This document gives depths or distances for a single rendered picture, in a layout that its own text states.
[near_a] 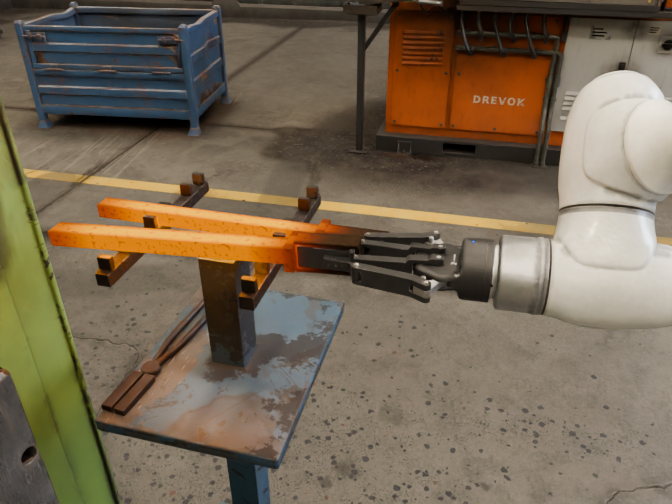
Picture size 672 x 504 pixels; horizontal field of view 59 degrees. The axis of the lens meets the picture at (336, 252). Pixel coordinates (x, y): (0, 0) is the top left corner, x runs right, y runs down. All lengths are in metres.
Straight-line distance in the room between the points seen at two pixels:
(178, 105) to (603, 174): 3.78
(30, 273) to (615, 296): 0.93
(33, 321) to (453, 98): 3.07
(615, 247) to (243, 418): 0.59
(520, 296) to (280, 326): 0.55
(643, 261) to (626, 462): 1.41
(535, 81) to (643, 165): 3.15
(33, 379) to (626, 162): 1.03
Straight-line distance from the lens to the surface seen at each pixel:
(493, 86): 3.82
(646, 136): 0.70
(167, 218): 0.96
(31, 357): 1.23
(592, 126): 0.73
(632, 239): 0.71
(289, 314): 1.16
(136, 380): 1.05
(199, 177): 1.08
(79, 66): 4.52
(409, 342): 2.29
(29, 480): 1.04
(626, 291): 0.70
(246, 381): 1.02
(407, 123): 3.93
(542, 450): 2.02
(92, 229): 0.89
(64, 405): 1.35
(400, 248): 0.74
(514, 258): 0.69
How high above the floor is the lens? 1.46
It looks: 31 degrees down
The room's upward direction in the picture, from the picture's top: straight up
